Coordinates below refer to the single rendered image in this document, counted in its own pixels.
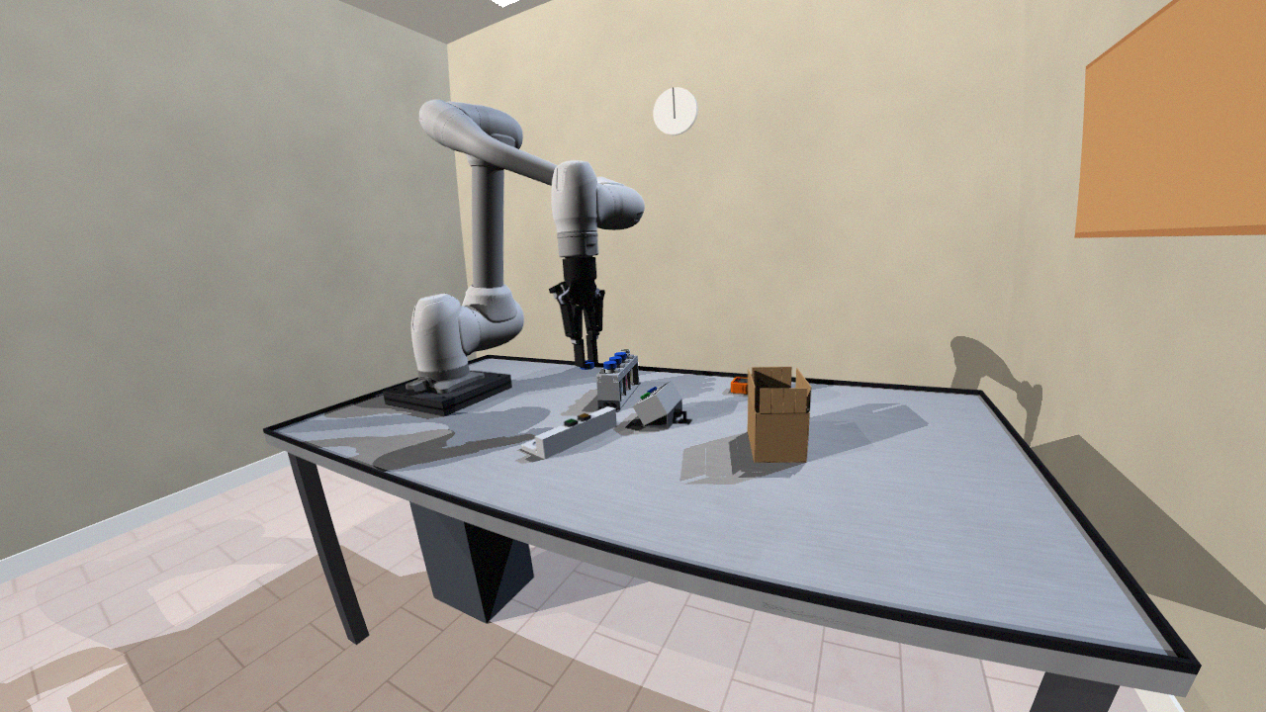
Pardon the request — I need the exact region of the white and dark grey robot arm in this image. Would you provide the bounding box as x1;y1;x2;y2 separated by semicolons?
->
406;100;644;394

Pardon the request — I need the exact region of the white key panel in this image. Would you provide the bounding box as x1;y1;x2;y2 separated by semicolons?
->
633;381;693;429

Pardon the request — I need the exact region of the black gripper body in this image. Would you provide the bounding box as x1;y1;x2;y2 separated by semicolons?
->
563;257;598;305

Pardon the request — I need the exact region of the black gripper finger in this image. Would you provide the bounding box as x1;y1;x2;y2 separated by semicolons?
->
584;288;605;364
556;290;586;367

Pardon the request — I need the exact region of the brown cardboard box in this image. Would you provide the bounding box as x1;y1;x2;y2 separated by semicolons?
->
748;367;812;462

